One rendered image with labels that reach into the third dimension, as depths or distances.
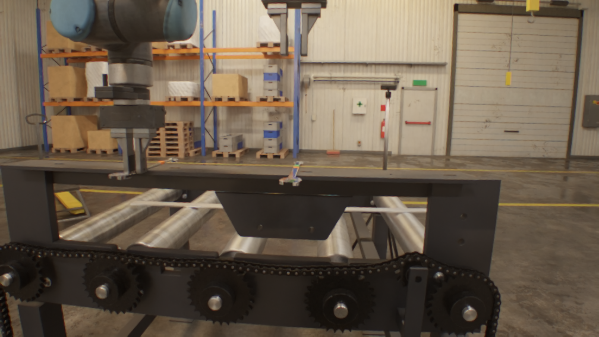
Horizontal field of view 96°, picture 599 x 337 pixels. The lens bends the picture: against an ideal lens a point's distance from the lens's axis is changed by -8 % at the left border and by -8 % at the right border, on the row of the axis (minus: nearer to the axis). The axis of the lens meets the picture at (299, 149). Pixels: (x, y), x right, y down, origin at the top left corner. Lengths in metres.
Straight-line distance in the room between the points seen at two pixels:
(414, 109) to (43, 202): 9.74
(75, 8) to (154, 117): 0.24
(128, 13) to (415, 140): 9.87
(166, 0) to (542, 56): 11.92
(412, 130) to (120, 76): 9.73
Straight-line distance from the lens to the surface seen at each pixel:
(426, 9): 10.80
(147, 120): 0.70
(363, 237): 1.33
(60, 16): 0.63
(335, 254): 0.88
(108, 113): 0.75
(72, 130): 11.35
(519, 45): 11.75
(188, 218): 1.22
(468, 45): 10.95
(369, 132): 9.88
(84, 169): 0.87
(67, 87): 11.41
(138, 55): 0.71
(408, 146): 10.14
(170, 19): 0.54
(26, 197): 1.09
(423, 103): 10.22
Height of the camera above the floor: 1.31
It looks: 7 degrees down
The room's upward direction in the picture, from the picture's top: 1 degrees clockwise
